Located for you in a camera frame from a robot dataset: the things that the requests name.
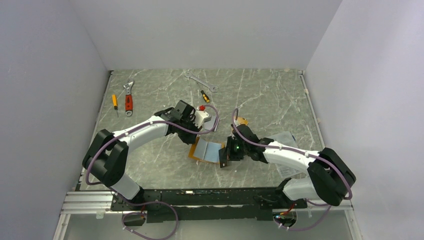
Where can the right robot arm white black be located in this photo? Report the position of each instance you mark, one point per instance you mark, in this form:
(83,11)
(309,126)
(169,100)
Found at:
(327,178)

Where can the silver open-end wrench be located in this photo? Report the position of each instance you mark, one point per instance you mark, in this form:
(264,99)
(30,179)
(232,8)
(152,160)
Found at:
(211,87)

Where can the black yellow stubby screwdriver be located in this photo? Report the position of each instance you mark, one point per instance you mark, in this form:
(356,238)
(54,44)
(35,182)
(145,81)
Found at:
(205,97)

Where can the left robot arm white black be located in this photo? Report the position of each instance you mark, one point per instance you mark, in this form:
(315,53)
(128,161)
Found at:
(107,155)

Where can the red handled adjustable wrench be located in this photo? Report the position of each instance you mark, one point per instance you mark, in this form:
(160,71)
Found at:
(128,98)

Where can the grey credit card stack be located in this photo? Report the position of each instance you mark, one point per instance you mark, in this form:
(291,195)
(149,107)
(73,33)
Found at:
(209,126)

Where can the small yellow screwdriver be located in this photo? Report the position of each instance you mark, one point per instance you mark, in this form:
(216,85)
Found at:
(115,104)

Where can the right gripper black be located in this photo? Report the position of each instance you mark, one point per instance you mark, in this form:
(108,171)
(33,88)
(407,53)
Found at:
(228,154)

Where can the orange leather card holder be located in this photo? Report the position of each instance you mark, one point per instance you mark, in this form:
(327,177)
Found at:
(205,151)

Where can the clear plastic screw box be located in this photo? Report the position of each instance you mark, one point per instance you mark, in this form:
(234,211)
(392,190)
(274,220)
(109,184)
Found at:
(288,167)

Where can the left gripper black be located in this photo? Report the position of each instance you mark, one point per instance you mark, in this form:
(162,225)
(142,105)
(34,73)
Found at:
(190,139)

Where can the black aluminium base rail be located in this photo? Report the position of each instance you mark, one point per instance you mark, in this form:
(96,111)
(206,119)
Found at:
(259,203)

